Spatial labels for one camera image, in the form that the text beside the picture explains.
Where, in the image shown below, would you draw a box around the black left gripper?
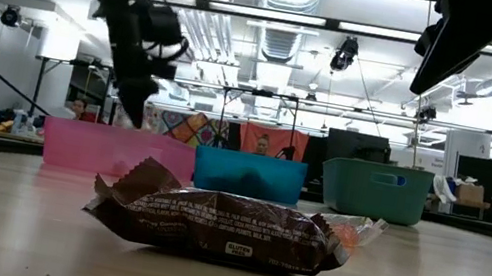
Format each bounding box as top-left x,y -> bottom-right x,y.
76,0 -> 190,135

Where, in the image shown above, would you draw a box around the pink plastic bin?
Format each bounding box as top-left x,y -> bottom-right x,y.
36,114 -> 200,191

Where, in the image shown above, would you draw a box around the teal plastic bin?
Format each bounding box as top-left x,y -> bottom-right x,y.
314,152 -> 437,231

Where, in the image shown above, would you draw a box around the white pillar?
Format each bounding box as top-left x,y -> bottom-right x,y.
439,126 -> 492,184

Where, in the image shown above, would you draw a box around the orange clear-wrapped candy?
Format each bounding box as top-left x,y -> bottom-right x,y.
306,206 -> 391,258

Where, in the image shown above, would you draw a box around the blue plastic bin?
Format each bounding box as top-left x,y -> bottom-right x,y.
188,143 -> 310,209

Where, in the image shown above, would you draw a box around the colourful patchwork quilt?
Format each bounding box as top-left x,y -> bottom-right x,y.
156,105 -> 233,153

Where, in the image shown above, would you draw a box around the person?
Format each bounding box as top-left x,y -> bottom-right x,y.
69,96 -> 100,125
251,132 -> 274,157

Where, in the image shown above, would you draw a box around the floral white cloth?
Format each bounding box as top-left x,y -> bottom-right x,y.
142,107 -> 163,136

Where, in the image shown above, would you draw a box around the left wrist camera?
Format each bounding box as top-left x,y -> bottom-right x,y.
140,3 -> 194,66

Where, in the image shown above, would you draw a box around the cardboard box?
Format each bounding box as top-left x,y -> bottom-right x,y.
455,181 -> 487,206

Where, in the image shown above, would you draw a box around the silver air duct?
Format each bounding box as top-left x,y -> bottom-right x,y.
244,0 -> 325,69

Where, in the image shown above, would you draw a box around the wide black monitor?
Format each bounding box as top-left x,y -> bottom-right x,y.
323,126 -> 394,167

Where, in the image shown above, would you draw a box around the brown chocolate bar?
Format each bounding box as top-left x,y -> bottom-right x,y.
77,146 -> 363,276

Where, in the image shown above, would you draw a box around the orange hanging cloth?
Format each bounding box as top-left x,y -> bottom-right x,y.
236,120 -> 312,164

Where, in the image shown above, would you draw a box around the black ceiling spotlight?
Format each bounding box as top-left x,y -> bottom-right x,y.
414,102 -> 439,125
0,3 -> 25,30
328,33 -> 362,76

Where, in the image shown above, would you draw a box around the black metal workstation frame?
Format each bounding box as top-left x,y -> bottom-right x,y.
26,49 -> 305,163

